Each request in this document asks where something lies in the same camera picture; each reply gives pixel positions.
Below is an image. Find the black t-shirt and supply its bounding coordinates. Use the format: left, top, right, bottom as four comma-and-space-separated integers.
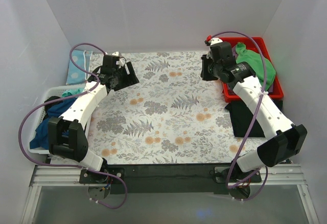
224, 98, 284, 138

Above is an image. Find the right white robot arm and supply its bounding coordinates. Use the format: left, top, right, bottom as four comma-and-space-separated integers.
201, 38, 307, 182

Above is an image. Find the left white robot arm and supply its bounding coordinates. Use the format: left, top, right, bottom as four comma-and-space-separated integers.
48, 52, 139, 183

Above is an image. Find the green t-shirt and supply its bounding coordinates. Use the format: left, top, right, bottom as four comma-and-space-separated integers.
233, 42, 276, 91

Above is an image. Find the blue polka dot cloth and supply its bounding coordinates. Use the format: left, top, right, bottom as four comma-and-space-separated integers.
65, 50, 93, 85

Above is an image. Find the teal t-shirt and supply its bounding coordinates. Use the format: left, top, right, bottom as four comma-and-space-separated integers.
61, 88, 84, 98

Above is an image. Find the floral table mat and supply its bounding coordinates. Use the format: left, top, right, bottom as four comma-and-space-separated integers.
87, 52, 265, 164

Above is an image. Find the purple t-shirt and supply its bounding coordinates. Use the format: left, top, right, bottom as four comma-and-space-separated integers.
226, 79, 275, 96

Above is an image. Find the white laundry basket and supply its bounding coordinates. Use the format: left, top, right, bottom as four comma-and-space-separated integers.
27, 83, 85, 154

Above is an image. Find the blue t-shirt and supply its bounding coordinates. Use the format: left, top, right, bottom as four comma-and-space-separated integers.
30, 98, 77, 149

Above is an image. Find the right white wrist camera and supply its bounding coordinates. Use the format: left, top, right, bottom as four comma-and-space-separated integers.
204, 35, 223, 47

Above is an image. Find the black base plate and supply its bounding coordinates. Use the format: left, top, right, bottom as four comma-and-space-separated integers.
79, 164, 262, 195

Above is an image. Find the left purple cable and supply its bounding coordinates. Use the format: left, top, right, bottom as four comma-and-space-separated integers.
18, 42, 128, 209

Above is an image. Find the aluminium mounting rail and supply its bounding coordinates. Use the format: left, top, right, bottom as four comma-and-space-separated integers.
30, 164, 319, 223

